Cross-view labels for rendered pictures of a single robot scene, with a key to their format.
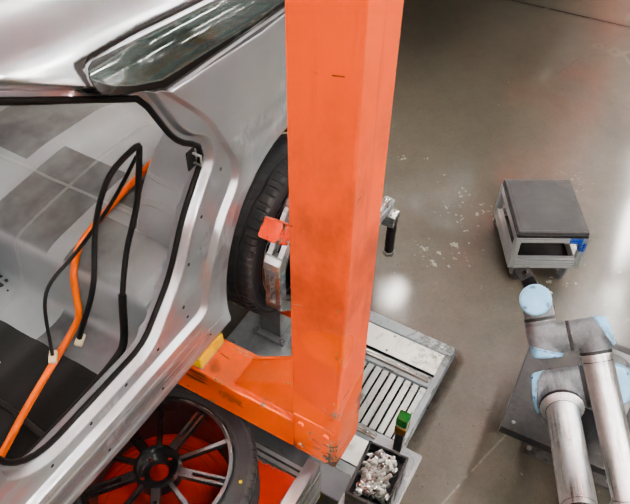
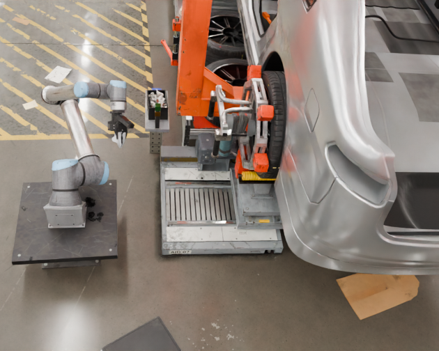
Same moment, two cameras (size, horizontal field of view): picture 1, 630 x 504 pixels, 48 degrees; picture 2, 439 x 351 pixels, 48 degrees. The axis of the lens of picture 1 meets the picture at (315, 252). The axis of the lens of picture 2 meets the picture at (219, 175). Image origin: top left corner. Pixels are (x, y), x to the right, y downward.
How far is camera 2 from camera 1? 376 cm
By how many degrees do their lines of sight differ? 79
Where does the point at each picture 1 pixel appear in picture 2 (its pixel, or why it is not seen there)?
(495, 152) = not seen: outside the picture
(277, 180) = (271, 74)
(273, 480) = (202, 123)
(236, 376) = (234, 90)
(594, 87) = not seen: outside the picture
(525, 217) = (160, 334)
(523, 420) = (105, 186)
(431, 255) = (221, 332)
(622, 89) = not seen: outside the picture
